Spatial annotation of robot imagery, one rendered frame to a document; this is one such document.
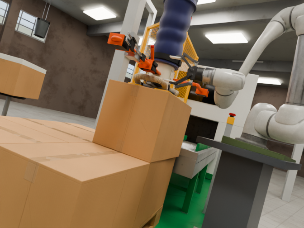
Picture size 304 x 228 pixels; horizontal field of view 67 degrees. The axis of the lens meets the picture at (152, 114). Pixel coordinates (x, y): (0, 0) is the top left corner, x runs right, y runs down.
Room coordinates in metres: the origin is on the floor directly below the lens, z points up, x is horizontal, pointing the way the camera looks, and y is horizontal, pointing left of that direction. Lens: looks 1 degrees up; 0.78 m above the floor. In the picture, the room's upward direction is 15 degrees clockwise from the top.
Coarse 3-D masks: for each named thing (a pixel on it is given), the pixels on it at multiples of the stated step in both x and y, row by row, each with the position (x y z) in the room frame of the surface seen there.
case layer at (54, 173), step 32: (0, 128) 1.09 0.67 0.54; (32, 128) 1.31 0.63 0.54; (64, 128) 1.63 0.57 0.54; (0, 160) 0.81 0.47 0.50; (32, 160) 0.77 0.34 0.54; (64, 160) 0.86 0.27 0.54; (96, 160) 0.99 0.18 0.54; (128, 160) 1.16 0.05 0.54; (0, 192) 0.80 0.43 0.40; (32, 192) 0.75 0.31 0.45; (64, 192) 0.71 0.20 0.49; (96, 192) 0.79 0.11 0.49; (128, 192) 1.06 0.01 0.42; (160, 192) 1.62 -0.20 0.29; (0, 224) 0.78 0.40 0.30; (32, 224) 0.74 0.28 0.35; (64, 224) 0.70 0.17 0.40; (96, 224) 0.85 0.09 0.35; (128, 224) 1.18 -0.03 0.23
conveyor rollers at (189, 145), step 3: (183, 141) 3.73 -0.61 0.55; (186, 141) 3.98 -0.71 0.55; (183, 144) 3.09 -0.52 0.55; (186, 144) 3.25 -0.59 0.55; (189, 144) 3.41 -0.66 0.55; (192, 144) 3.58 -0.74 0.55; (195, 144) 3.83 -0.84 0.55; (183, 147) 2.63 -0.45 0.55; (186, 147) 2.79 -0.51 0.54; (189, 147) 2.87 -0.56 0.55; (192, 147) 2.96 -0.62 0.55; (195, 147) 3.12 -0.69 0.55; (192, 150) 2.59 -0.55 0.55
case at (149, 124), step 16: (112, 80) 1.39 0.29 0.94; (112, 96) 1.38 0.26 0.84; (128, 96) 1.33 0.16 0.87; (144, 96) 1.30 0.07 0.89; (160, 96) 1.26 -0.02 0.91; (112, 112) 1.36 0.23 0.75; (128, 112) 1.32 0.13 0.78; (144, 112) 1.29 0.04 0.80; (160, 112) 1.25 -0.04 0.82; (176, 112) 1.45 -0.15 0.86; (96, 128) 1.39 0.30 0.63; (112, 128) 1.35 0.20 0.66; (128, 128) 1.31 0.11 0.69; (144, 128) 1.28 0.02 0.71; (160, 128) 1.25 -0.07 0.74; (176, 128) 1.55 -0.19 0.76; (112, 144) 1.34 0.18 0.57; (128, 144) 1.30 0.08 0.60; (144, 144) 1.27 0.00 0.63; (160, 144) 1.32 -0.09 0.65; (176, 144) 1.65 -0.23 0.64; (144, 160) 1.26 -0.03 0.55; (160, 160) 1.39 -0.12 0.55
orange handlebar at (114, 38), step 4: (112, 36) 1.00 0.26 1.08; (116, 36) 0.99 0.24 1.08; (112, 40) 1.01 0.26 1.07; (116, 40) 0.99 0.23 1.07; (120, 40) 0.99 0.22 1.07; (140, 60) 1.29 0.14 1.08; (148, 64) 1.31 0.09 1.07; (156, 72) 1.46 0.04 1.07; (160, 72) 1.51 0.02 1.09; (176, 80) 1.60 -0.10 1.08; (196, 84) 1.55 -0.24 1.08; (200, 88) 1.64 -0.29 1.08; (200, 92) 1.76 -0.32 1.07
